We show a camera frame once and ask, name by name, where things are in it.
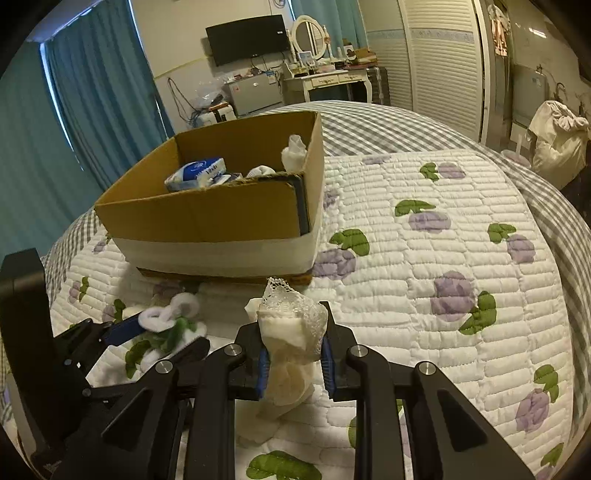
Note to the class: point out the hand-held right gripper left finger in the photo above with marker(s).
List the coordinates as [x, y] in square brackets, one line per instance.
[263, 368]

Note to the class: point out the cardboard box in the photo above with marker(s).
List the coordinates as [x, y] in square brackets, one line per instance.
[207, 221]

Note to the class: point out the blue and white tissue pack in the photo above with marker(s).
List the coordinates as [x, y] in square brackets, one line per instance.
[196, 174]

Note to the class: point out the brown boxes on vanity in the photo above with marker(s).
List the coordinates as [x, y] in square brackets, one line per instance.
[362, 54]

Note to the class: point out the white mini fridge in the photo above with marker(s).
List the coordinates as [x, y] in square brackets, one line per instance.
[254, 94]

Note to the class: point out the black wall television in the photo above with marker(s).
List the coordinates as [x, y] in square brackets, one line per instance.
[248, 39]

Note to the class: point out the cream lace-trimmed sock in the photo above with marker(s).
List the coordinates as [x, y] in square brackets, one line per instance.
[288, 332]

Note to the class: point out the white vanity table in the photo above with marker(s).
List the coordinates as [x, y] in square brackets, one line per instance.
[323, 79]

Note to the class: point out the white and green fuzzy sock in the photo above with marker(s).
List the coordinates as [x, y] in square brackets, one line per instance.
[159, 318]

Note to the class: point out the floral quilted blanket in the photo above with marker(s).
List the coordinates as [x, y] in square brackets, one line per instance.
[438, 258]

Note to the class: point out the white louvered wardrobe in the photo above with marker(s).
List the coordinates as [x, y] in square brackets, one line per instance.
[434, 60]

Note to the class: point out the small white appliance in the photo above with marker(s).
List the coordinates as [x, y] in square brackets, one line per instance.
[222, 114]

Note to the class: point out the grey suitcase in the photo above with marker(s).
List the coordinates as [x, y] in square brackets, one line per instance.
[379, 86]

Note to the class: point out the teal curtain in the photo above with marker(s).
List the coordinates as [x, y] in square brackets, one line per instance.
[87, 115]
[330, 18]

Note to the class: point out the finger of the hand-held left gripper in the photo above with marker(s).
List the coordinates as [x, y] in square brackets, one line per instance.
[123, 330]
[187, 351]

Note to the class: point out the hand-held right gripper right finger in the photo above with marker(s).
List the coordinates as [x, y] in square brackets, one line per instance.
[327, 364]

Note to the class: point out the white oval vanity mirror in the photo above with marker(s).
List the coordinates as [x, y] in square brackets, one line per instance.
[308, 39]

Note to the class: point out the cream cloth bundle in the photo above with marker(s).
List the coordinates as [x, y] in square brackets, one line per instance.
[558, 138]

